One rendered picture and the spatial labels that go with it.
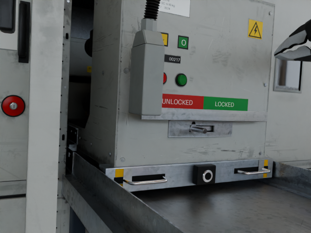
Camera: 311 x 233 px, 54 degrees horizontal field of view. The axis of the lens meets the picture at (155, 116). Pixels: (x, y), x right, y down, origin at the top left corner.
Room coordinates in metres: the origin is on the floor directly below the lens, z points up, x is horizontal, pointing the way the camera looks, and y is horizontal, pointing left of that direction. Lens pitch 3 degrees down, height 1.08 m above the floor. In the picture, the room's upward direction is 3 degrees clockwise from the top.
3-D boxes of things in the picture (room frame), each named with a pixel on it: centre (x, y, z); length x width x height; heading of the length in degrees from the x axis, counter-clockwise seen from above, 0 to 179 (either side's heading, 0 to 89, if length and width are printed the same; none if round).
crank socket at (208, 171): (0.80, -0.14, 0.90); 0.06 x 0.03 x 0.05; 118
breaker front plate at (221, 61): (0.82, -0.13, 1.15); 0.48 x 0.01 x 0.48; 118
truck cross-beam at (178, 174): (0.83, -0.12, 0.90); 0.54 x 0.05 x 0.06; 118
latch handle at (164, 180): (0.72, 0.01, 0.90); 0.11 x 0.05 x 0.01; 118
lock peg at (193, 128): (0.79, -0.11, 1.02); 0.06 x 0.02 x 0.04; 28
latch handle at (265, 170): (0.88, -0.29, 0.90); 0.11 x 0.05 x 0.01; 118
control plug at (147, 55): (0.66, 0.03, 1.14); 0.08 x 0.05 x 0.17; 28
